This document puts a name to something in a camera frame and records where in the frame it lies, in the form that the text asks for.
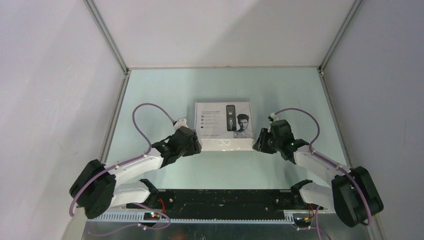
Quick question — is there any white box with black tray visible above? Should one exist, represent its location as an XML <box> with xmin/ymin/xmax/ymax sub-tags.
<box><xmin>195</xmin><ymin>101</ymin><xmax>255</xmax><ymax>152</ymax></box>

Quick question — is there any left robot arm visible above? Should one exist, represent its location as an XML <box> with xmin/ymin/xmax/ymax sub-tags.
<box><xmin>69</xmin><ymin>126</ymin><xmax>202</xmax><ymax>219</ymax></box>

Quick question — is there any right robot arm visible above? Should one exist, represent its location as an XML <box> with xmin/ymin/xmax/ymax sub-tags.
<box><xmin>252</xmin><ymin>128</ymin><xmax>384</xmax><ymax>227</ymax></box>

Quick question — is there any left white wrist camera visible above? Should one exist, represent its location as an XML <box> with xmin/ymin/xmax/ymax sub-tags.
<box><xmin>173</xmin><ymin>117</ymin><xmax>188</xmax><ymax>131</ymax></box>

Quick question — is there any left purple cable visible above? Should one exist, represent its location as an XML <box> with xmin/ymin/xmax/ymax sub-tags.
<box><xmin>68</xmin><ymin>103</ymin><xmax>176</xmax><ymax>218</ymax></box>

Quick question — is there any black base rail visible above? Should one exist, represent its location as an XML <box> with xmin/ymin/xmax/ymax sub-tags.
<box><xmin>142</xmin><ymin>189</ymin><xmax>308</xmax><ymax>221</ymax></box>

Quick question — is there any aluminium frame front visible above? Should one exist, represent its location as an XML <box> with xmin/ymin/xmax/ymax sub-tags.
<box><xmin>78</xmin><ymin>188</ymin><xmax>379</xmax><ymax>240</ymax></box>

